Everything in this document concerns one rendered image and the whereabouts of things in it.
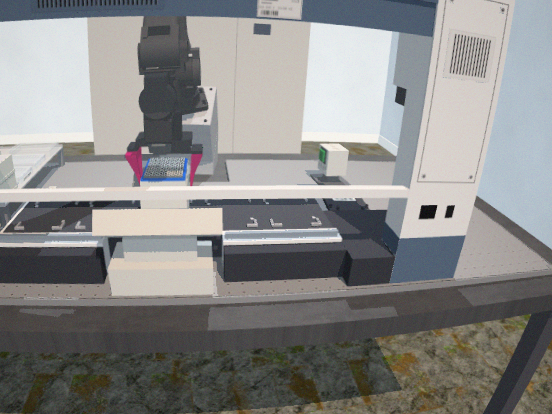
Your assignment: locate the dark grey rectangular plate with label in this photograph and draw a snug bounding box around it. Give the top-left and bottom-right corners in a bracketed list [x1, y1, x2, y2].
[323, 198, 370, 211]

